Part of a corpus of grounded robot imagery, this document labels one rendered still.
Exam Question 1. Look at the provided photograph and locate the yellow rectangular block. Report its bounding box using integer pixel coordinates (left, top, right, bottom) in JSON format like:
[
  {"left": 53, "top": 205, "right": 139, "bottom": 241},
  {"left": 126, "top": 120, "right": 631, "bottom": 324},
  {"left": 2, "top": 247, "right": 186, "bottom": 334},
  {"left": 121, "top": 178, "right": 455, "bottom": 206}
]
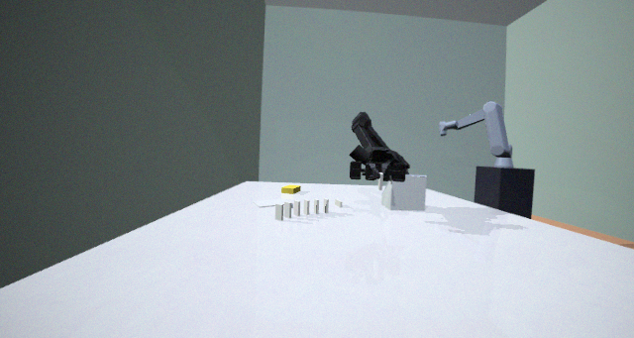
[{"left": 281, "top": 185, "right": 301, "bottom": 194}]

